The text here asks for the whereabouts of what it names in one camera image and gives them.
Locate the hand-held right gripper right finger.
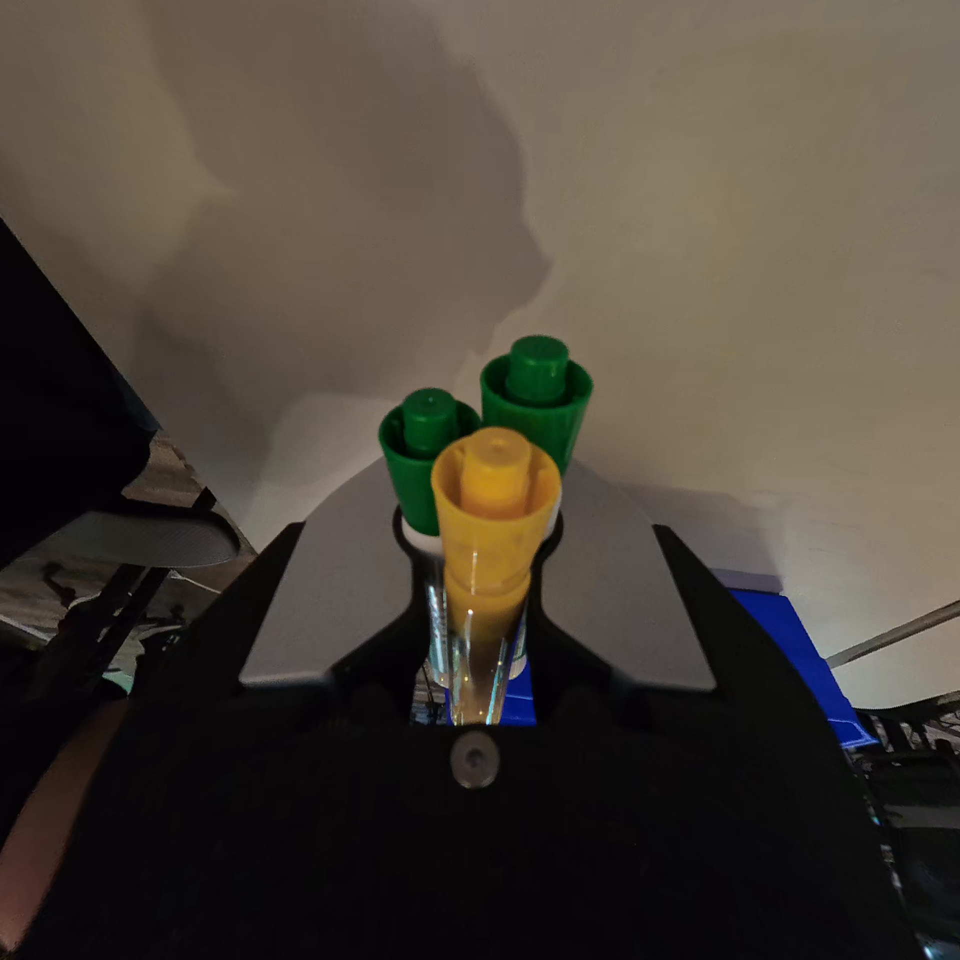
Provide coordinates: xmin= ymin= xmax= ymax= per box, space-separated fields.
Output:
xmin=539 ymin=464 xmax=716 ymax=692

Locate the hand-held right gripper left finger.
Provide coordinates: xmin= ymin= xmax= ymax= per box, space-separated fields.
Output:
xmin=239 ymin=457 xmax=417 ymax=686

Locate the green marker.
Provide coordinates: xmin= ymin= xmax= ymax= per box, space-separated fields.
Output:
xmin=480 ymin=334 xmax=595 ymax=676
xmin=377 ymin=386 xmax=482 ymax=676

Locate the yellow marker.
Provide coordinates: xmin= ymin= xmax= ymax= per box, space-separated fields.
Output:
xmin=429 ymin=426 xmax=563 ymax=726

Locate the person's right forearm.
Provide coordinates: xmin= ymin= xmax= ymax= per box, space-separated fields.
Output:
xmin=0 ymin=697 xmax=132 ymax=953

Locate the white desk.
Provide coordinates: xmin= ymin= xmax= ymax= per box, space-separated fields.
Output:
xmin=0 ymin=0 xmax=960 ymax=709

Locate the blue plastic box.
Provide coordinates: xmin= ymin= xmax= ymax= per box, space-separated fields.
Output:
xmin=445 ymin=588 xmax=879 ymax=750

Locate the black chair base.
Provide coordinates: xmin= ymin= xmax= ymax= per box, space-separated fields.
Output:
xmin=44 ymin=562 xmax=218 ymax=698

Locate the grey metal rod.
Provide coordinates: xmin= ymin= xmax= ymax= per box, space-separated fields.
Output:
xmin=825 ymin=598 xmax=960 ymax=668

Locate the black panel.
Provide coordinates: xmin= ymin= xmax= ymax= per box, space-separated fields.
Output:
xmin=0 ymin=217 xmax=162 ymax=571

